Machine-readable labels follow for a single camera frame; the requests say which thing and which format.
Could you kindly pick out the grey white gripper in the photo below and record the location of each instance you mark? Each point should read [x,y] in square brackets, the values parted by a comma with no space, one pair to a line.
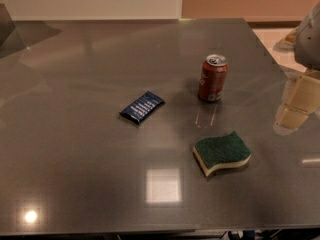
[308,44]

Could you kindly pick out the red coke can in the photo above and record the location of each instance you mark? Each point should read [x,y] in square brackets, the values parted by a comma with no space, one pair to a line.
[213,75]

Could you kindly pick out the green yellow sponge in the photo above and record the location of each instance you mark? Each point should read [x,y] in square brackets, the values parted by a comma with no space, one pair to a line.
[221,152]

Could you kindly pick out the blue snack packet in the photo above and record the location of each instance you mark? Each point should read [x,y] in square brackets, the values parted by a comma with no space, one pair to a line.
[142,108]

